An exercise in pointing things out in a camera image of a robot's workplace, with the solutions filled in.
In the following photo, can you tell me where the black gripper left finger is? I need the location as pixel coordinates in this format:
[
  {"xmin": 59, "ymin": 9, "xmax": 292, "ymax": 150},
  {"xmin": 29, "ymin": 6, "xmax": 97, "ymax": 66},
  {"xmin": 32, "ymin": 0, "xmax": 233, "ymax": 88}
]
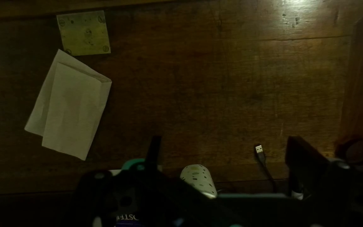
[{"xmin": 144, "ymin": 134, "xmax": 163, "ymax": 170}]

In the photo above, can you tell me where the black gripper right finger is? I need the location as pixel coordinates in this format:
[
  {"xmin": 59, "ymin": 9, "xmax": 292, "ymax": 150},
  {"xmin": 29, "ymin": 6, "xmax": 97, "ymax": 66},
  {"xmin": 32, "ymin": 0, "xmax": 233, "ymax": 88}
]
[{"xmin": 284, "ymin": 135, "xmax": 330, "ymax": 199}]

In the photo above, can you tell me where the white dotted paper cup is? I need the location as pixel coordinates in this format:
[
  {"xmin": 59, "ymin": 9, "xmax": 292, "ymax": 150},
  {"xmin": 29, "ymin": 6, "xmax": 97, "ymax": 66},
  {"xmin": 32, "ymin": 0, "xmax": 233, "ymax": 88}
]
[{"xmin": 179, "ymin": 163, "xmax": 219, "ymax": 200}]

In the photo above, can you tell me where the dark wooden secretary desk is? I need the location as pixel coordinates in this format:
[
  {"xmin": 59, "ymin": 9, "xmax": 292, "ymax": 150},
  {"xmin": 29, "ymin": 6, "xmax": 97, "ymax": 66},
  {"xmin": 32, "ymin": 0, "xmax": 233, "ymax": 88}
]
[{"xmin": 0, "ymin": 0, "xmax": 363, "ymax": 199}]

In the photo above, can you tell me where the yellow sticky note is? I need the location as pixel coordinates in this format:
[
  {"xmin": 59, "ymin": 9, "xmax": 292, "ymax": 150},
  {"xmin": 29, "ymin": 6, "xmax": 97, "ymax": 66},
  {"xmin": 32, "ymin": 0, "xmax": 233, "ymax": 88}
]
[{"xmin": 55, "ymin": 9, "xmax": 112, "ymax": 57}]

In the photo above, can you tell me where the black USB cable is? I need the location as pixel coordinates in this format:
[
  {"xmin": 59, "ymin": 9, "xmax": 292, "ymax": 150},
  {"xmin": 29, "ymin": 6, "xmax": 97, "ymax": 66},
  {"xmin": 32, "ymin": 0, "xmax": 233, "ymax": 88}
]
[{"xmin": 253, "ymin": 142, "xmax": 279, "ymax": 193}]

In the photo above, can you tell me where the black tape ring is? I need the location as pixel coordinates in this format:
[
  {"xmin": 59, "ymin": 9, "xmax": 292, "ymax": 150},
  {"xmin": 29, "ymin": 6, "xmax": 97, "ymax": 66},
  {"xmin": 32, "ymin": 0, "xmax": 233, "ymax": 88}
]
[{"xmin": 335, "ymin": 137, "xmax": 363, "ymax": 166}]

